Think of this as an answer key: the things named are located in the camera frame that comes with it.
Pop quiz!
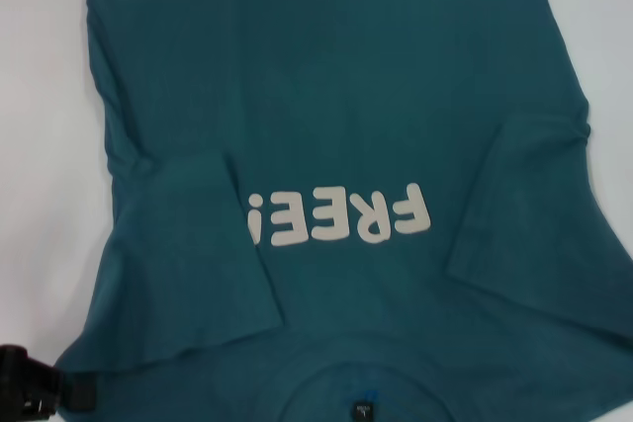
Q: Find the teal t-shirt with beige print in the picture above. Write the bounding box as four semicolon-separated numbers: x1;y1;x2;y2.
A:
53;0;633;422

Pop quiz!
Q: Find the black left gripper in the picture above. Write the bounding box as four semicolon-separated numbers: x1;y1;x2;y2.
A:
0;342;99;422

